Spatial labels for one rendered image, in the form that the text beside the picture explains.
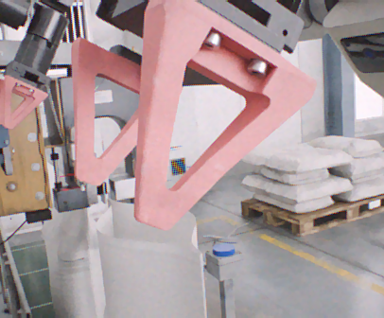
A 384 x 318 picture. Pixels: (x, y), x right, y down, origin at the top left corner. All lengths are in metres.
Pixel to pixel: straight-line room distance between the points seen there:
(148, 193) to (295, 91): 0.07
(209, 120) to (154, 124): 5.74
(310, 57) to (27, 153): 5.95
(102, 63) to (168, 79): 0.11
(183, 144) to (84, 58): 4.83
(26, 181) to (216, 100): 4.90
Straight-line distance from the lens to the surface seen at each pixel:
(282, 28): 0.19
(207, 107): 5.87
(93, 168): 0.26
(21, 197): 1.16
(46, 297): 2.27
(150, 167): 0.16
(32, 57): 0.79
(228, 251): 1.24
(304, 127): 6.78
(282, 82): 0.17
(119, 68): 0.27
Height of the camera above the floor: 1.31
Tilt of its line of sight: 10 degrees down
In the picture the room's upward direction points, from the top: 5 degrees counter-clockwise
